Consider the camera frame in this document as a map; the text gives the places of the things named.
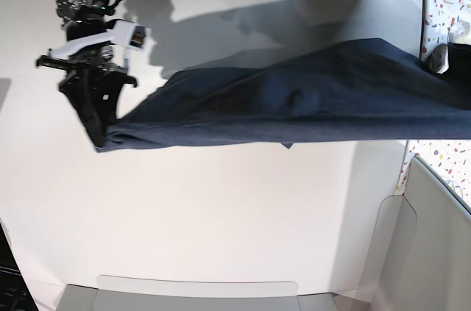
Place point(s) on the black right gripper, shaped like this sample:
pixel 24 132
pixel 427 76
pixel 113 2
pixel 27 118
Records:
pixel 91 72

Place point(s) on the dark blue printed t-shirt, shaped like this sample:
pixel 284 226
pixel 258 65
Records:
pixel 356 90

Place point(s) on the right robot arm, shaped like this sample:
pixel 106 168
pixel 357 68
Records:
pixel 83 18

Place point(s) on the terrazzo patterned side table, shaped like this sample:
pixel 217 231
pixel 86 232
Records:
pixel 445 21

